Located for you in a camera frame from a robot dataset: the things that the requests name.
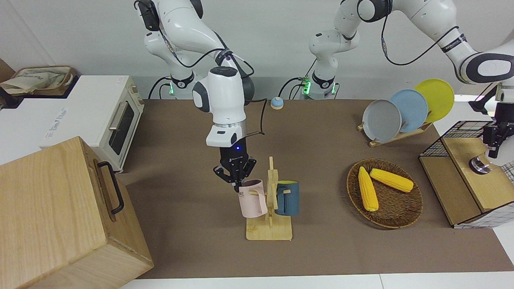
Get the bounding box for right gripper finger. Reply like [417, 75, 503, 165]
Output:
[238, 159, 257, 189]
[214, 165, 240, 192]

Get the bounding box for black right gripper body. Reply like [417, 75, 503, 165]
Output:
[220, 145, 247, 169]

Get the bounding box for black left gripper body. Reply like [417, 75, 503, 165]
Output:
[484, 120, 514, 143]

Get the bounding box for white translucent water bottle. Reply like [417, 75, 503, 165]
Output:
[469, 142, 502, 175]

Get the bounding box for pink mug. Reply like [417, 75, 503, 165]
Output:
[237, 179, 268, 218]

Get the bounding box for dark teal mug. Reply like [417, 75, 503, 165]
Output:
[274, 180, 300, 216]

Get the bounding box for wooden mug tree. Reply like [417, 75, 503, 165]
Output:
[246, 157, 293, 241]

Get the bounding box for yellow plate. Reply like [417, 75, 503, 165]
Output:
[414, 79, 455, 123]

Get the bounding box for light blue plate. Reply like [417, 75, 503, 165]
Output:
[389, 89, 429, 133]

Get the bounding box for wooden plate rack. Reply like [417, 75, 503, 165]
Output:
[357, 120, 433, 147]

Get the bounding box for yellow corn cob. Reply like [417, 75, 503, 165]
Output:
[369, 168, 414, 193]
[358, 166, 379, 212]

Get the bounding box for brown table mat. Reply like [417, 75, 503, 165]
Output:
[116, 98, 514, 279]

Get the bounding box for round brown wicker basket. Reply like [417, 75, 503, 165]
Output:
[347, 159, 424, 230]

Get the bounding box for grey plate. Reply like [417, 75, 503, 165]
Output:
[362, 99, 402, 143]

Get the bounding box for white toaster oven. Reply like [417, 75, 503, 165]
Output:
[20, 75, 145, 174]

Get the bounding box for light wooden cabinet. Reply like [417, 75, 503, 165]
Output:
[0, 136, 154, 289]

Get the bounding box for brown cardboard panel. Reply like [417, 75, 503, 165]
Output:
[0, 58, 15, 81]

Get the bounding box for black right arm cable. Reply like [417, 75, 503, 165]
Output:
[135, 0, 267, 139]

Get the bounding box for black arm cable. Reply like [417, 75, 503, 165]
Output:
[135, 0, 267, 139]
[379, 12, 460, 67]

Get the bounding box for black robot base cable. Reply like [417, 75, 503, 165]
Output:
[278, 59, 318, 100]
[148, 76, 171, 100]

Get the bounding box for black cabinet handle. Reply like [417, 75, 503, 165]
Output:
[98, 161, 125, 214]

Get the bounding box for oven door handle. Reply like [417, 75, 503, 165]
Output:
[108, 101, 128, 131]

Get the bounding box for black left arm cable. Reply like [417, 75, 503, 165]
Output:
[379, 12, 460, 67]

